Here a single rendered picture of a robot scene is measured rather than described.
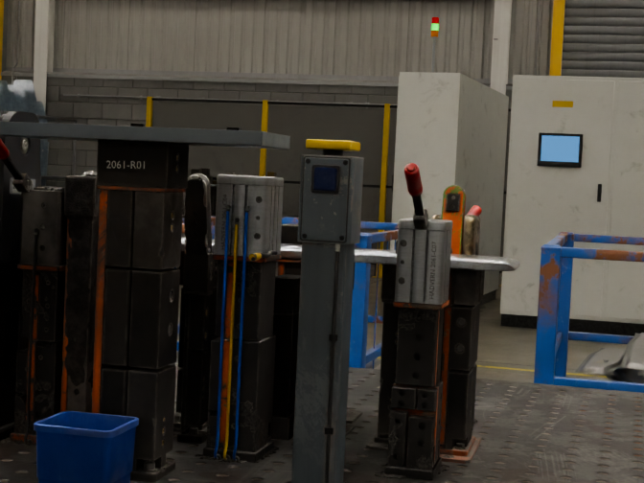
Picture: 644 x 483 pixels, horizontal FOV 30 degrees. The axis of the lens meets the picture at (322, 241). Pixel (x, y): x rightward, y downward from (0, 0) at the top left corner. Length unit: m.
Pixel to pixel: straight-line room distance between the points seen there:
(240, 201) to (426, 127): 8.05
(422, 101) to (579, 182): 1.40
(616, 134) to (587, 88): 0.42
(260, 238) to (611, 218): 8.00
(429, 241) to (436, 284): 0.06
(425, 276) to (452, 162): 8.02
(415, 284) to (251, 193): 0.27
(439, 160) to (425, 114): 0.39
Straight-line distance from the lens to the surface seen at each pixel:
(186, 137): 1.54
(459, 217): 1.99
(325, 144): 1.53
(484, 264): 1.77
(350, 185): 1.52
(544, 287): 3.55
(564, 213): 9.63
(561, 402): 2.40
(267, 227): 1.72
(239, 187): 1.71
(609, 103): 9.64
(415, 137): 9.75
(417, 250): 1.66
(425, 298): 1.67
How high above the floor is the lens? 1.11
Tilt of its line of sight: 3 degrees down
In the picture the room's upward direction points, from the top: 3 degrees clockwise
